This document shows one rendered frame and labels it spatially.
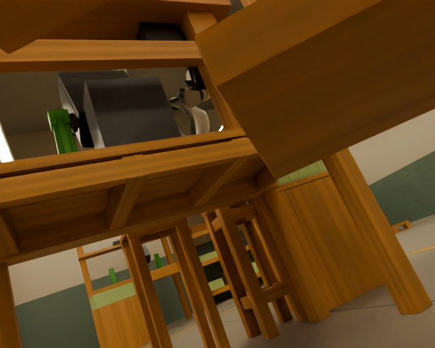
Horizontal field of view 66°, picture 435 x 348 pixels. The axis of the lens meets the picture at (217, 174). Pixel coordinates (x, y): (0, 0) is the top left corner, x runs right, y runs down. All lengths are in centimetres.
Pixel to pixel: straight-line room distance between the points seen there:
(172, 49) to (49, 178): 67
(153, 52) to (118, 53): 13
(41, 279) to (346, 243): 575
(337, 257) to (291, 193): 48
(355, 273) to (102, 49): 185
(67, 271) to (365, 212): 612
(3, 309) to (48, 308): 538
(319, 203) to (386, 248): 86
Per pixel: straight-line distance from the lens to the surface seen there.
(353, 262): 230
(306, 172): 235
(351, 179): 152
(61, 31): 159
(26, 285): 705
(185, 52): 138
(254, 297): 200
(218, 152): 121
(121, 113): 133
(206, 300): 186
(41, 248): 157
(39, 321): 696
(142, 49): 133
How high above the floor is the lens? 38
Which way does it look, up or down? 17 degrees up
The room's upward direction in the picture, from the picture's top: 22 degrees counter-clockwise
